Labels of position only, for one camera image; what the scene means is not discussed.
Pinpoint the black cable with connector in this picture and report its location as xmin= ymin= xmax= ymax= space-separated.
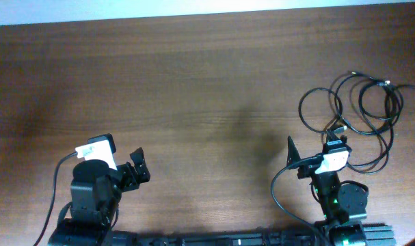
xmin=297 ymin=70 xmax=415 ymax=175

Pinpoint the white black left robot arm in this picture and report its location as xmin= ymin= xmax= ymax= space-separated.
xmin=48 ymin=148 xmax=150 ymax=246

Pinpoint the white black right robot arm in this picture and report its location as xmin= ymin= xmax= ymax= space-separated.
xmin=286 ymin=137 xmax=369 ymax=245

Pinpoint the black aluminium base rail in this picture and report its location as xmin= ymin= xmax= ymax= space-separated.
xmin=110 ymin=225 xmax=397 ymax=246

